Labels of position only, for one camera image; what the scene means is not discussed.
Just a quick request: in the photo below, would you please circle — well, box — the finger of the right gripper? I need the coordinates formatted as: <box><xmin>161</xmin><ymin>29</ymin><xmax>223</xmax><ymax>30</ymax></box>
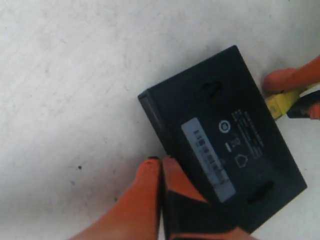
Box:
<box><xmin>287</xmin><ymin>90</ymin><xmax>320</xmax><ymax>119</ymax></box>
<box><xmin>262</xmin><ymin>56</ymin><xmax>320</xmax><ymax>93</ymax></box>

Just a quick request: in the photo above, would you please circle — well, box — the yellow ethernet cable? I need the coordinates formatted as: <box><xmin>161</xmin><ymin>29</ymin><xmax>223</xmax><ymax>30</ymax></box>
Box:
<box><xmin>266</xmin><ymin>83</ymin><xmax>320</xmax><ymax>121</ymax></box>

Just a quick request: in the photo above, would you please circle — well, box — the small black box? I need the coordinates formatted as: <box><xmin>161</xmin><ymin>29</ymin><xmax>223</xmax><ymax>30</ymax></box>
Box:
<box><xmin>138</xmin><ymin>46</ymin><xmax>307</xmax><ymax>233</ymax></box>

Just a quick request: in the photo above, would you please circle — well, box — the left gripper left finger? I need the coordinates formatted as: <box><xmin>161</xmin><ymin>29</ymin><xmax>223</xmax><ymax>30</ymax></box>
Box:
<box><xmin>72</xmin><ymin>157</ymin><xmax>162</xmax><ymax>240</ymax></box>

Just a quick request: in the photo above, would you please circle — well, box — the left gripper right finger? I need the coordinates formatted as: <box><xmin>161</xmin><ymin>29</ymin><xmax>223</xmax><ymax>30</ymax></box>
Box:
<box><xmin>162</xmin><ymin>157</ymin><xmax>254</xmax><ymax>240</ymax></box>

